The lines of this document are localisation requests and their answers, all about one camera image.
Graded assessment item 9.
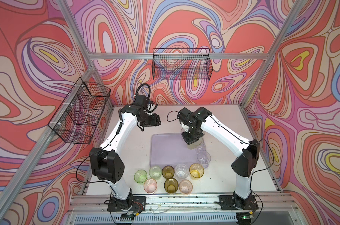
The pale green glass front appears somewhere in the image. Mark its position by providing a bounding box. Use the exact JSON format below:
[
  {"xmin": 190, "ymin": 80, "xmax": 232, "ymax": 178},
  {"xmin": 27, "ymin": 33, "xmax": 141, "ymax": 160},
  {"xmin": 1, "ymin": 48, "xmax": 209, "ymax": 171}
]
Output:
[{"xmin": 193, "ymin": 137, "xmax": 203, "ymax": 147}]

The small clear glass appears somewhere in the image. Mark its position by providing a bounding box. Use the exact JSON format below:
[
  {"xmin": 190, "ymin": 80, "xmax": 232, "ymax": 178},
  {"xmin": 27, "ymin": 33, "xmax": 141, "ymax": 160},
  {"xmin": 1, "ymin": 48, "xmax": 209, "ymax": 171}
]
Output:
[{"xmin": 195, "ymin": 143, "xmax": 206, "ymax": 153}]

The yellow glass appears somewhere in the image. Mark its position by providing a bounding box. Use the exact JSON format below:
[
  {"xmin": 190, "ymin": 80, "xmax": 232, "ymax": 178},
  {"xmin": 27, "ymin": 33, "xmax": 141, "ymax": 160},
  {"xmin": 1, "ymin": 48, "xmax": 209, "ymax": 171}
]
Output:
[{"xmin": 189, "ymin": 163, "xmax": 204, "ymax": 179}]

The dark olive glass back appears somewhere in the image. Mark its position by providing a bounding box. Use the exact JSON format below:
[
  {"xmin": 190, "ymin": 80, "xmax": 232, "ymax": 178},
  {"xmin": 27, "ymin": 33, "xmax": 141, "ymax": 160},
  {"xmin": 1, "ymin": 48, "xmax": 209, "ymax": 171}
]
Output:
[{"xmin": 162, "ymin": 166, "xmax": 175, "ymax": 179}]

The dark olive glass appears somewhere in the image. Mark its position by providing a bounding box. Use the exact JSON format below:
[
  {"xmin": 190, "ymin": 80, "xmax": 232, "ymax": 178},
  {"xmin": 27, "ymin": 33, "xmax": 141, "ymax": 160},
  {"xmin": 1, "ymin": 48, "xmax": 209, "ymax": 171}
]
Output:
[
  {"xmin": 164, "ymin": 178, "xmax": 178, "ymax": 194},
  {"xmin": 162, "ymin": 166, "xmax": 175, "ymax": 179}
]

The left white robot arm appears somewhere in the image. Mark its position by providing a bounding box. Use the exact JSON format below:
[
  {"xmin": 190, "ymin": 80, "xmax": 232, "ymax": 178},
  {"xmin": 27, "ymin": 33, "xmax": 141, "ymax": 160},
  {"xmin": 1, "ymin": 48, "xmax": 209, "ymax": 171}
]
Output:
[{"xmin": 89, "ymin": 105, "xmax": 161, "ymax": 200}]

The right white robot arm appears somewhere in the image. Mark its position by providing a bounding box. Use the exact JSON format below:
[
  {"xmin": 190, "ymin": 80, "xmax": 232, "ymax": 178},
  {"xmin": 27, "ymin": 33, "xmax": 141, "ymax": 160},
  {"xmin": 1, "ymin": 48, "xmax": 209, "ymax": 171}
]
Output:
[{"xmin": 177, "ymin": 107, "xmax": 260, "ymax": 200}]

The lavender plastic tray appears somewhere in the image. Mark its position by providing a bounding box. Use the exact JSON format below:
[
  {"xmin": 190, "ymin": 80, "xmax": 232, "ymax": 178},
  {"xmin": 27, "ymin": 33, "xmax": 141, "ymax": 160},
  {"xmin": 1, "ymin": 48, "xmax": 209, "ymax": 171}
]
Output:
[{"xmin": 150, "ymin": 133, "xmax": 198, "ymax": 168}]

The light green glass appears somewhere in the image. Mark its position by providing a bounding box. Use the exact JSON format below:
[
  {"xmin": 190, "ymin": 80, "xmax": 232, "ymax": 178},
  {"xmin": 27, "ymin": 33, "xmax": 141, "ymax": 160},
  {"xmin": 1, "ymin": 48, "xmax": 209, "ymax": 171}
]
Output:
[{"xmin": 149, "ymin": 166, "xmax": 162, "ymax": 180}]

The green glass far left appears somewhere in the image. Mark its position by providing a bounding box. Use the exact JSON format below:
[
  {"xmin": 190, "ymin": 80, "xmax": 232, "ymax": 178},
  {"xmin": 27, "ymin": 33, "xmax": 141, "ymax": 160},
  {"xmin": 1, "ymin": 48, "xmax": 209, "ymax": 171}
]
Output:
[{"xmin": 134, "ymin": 170, "xmax": 148, "ymax": 184}]

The pink glass left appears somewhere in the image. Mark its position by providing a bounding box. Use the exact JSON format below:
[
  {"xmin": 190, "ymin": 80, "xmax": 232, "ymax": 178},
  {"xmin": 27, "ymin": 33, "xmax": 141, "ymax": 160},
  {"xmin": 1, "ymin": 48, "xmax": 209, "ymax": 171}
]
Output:
[{"xmin": 143, "ymin": 178, "xmax": 158, "ymax": 194}]

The peach pink glass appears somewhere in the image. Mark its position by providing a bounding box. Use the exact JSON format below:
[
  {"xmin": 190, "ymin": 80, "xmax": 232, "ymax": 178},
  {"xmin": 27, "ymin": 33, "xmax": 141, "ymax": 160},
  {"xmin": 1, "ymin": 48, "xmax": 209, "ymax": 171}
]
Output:
[{"xmin": 179, "ymin": 180, "xmax": 193, "ymax": 195}]

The dark olive glass front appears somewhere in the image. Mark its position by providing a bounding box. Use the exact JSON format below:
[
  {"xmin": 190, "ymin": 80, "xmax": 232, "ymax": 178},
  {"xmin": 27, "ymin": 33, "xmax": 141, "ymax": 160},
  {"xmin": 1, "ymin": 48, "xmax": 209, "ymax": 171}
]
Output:
[{"xmin": 164, "ymin": 178, "xmax": 178, "ymax": 194}]

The black wire basket back wall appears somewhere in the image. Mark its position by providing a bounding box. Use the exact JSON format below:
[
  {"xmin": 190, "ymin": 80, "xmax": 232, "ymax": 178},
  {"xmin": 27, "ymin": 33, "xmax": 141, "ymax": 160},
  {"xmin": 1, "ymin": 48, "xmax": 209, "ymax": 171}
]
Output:
[{"xmin": 152, "ymin": 47, "xmax": 213, "ymax": 81}]

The black wire basket wall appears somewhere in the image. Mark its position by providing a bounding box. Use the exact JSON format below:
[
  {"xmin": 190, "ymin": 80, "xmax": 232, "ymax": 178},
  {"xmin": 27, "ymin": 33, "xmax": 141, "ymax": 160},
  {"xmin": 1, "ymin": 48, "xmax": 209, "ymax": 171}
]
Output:
[
  {"xmin": 152, "ymin": 47, "xmax": 213, "ymax": 81},
  {"xmin": 48, "ymin": 78, "xmax": 111, "ymax": 144}
]

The black wire basket left wall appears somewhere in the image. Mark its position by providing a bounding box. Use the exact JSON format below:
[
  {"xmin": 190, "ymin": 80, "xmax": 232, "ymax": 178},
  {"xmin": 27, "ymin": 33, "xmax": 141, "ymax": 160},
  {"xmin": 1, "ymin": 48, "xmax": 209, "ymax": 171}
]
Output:
[{"xmin": 48, "ymin": 78, "xmax": 111, "ymax": 144}]

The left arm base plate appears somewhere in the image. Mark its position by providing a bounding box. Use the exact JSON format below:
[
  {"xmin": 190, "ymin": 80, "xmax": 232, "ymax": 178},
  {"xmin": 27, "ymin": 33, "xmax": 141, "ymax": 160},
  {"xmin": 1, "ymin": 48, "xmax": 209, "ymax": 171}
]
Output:
[{"xmin": 106, "ymin": 196, "xmax": 146, "ymax": 212}]

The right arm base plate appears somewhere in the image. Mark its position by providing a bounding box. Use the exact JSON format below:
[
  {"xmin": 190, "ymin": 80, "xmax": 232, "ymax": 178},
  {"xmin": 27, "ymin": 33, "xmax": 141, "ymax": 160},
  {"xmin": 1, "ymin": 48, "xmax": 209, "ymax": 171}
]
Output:
[{"xmin": 216, "ymin": 194, "xmax": 259, "ymax": 211}]

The aluminium front rail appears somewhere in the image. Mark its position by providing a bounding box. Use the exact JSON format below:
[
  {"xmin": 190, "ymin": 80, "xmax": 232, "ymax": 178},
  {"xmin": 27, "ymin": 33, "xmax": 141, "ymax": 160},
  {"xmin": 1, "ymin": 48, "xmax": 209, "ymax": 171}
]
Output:
[{"xmin": 68, "ymin": 192, "xmax": 300, "ymax": 214}]

